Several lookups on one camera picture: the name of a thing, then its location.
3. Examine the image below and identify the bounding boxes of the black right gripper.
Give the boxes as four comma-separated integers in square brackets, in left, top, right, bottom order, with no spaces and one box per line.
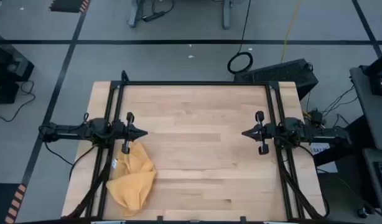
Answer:
[241,111,276,156]

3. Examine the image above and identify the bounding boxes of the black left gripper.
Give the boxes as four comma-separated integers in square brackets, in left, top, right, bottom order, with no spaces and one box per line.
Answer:
[113,112,148,155]

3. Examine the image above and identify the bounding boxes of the yellow waffle towel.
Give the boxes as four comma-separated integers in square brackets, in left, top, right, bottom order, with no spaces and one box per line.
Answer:
[106,141,157,218]

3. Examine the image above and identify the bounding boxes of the black computer tower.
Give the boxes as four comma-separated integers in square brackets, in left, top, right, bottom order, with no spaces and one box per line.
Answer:
[233,58,319,101]

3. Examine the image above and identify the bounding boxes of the black power adapter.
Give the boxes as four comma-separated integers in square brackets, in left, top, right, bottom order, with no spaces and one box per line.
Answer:
[310,108,324,126]

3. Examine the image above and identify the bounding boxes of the white printed label sheet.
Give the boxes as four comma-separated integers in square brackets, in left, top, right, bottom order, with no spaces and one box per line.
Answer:
[309,142,332,156]

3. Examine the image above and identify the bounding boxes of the black power strip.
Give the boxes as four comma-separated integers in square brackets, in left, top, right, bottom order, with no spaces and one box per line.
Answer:
[142,11,166,23]

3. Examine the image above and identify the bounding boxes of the grey desk leg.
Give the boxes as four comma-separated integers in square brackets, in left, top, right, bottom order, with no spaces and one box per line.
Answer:
[126,0,146,28]
[221,0,233,30]

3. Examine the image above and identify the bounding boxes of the grey equipment cart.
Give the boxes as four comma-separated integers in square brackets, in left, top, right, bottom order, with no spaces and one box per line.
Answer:
[349,65,382,218]

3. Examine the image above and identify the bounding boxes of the black caster wheel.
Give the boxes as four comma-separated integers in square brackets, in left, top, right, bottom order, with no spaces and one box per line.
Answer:
[356,207,370,220]

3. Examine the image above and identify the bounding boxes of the black monitor on cart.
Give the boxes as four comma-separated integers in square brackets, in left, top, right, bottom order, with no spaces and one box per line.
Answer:
[364,49,382,98]

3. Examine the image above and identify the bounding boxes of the black floor box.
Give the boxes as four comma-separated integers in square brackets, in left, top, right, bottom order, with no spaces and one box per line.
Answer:
[0,74,21,105]

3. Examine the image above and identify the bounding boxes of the black orange striped mat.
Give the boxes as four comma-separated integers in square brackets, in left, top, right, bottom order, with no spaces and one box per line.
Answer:
[49,0,91,14]
[0,182,28,224]

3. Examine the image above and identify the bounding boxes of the black machine with round knob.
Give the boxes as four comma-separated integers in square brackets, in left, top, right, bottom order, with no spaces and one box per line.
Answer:
[0,29,35,83]

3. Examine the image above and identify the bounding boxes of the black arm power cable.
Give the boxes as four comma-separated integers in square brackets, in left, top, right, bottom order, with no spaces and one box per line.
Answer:
[43,141,97,181]

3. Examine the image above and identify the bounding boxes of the black aluminium table frame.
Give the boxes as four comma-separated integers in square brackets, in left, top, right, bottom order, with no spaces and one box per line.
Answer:
[62,70,330,222]

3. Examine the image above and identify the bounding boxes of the black coiled hanging cable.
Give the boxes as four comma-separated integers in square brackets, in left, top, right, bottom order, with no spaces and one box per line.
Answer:
[226,0,254,75]

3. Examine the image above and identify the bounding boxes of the yellow hanging cable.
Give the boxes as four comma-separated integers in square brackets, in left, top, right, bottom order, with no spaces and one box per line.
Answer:
[280,0,303,64]

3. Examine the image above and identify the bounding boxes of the black loose floor cable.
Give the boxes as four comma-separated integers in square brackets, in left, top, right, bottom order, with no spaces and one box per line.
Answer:
[0,80,37,123]

